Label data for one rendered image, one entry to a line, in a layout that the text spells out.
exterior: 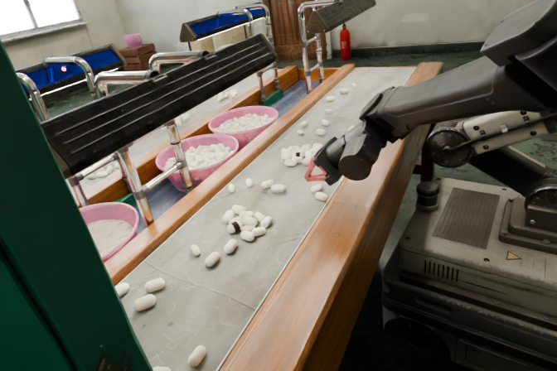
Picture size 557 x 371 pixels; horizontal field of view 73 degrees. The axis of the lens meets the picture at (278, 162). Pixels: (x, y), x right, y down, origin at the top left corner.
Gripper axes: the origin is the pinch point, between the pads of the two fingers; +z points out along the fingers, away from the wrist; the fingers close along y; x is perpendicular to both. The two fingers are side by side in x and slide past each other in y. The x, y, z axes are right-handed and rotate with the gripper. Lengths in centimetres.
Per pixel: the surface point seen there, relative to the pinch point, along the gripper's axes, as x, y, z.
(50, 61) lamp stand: -67, 5, 36
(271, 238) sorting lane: 4.1, 12.3, 8.8
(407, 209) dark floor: 64, -109, 54
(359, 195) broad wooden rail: 11.1, -5.4, -3.3
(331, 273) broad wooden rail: 13.0, 19.9, -5.9
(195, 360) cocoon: 5.5, 42.3, 4.4
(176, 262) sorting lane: -5.7, 25.9, 20.5
